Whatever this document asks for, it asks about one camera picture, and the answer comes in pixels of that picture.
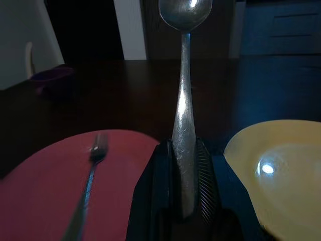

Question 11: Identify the pink round plate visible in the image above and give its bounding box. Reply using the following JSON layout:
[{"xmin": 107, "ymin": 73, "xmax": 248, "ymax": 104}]
[{"xmin": 0, "ymin": 129, "xmax": 161, "ymax": 241}]

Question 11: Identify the purple bowl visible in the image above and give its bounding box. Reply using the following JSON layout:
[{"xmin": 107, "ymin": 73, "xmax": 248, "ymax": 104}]
[{"xmin": 30, "ymin": 64, "xmax": 76, "ymax": 99}]

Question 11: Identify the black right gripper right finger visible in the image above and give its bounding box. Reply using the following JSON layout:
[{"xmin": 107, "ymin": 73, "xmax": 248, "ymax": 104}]
[{"xmin": 193, "ymin": 137, "xmax": 267, "ymax": 241}]

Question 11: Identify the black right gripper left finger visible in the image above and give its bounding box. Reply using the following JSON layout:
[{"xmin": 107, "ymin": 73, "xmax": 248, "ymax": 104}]
[{"xmin": 125, "ymin": 139, "xmax": 182, "ymax": 241}]

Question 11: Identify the silver metal fork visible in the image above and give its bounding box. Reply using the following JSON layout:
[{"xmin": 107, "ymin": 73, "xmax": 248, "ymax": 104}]
[{"xmin": 61, "ymin": 133, "xmax": 110, "ymax": 241}]

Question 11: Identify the dark blue cabinet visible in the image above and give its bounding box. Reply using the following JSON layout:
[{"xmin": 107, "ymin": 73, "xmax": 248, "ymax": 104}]
[{"xmin": 239, "ymin": 0, "xmax": 321, "ymax": 56}]

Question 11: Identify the dark wooden dining table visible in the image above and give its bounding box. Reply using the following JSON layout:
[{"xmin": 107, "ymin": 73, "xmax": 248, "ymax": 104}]
[{"xmin": 0, "ymin": 59, "xmax": 321, "ymax": 241}]

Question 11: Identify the silver metal spoon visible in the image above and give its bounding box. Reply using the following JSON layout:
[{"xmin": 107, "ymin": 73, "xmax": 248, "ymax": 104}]
[{"xmin": 158, "ymin": 0, "xmax": 213, "ymax": 219}]

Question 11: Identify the yellow round plate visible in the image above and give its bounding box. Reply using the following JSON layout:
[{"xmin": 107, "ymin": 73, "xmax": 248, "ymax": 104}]
[{"xmin": 223, "ymin": 119, "xmax": 321, "ymax": 241}]

